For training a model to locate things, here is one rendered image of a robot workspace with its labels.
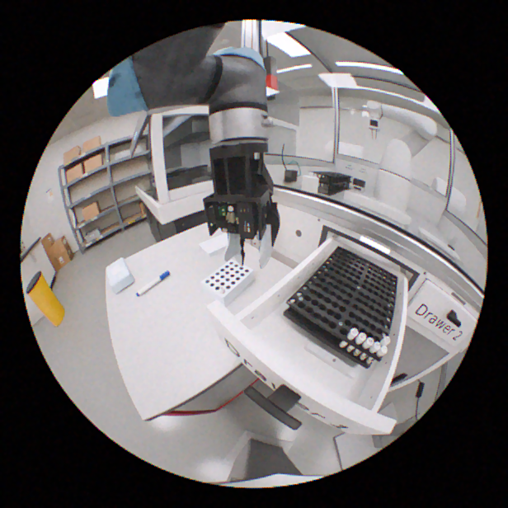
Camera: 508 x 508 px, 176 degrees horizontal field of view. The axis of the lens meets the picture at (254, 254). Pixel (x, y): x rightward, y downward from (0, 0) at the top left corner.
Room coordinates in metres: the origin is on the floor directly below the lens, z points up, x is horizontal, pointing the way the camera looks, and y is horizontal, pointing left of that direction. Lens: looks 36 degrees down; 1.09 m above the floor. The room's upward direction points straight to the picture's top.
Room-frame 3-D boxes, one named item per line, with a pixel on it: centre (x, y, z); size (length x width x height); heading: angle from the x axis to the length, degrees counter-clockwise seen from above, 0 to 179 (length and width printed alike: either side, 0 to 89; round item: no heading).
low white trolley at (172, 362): (0.32, 0.23, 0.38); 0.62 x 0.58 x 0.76; 44
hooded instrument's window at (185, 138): (1.70, 0.68, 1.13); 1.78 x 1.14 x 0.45; 44
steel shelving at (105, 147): (2.95, 2.55, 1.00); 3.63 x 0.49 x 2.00; 135
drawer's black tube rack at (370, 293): (0.16, -0.19, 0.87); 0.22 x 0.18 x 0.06; 134
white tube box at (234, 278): (0.31, 0.07, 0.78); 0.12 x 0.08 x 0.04; 144
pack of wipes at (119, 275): (0.30, 0.49, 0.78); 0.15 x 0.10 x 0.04; 53
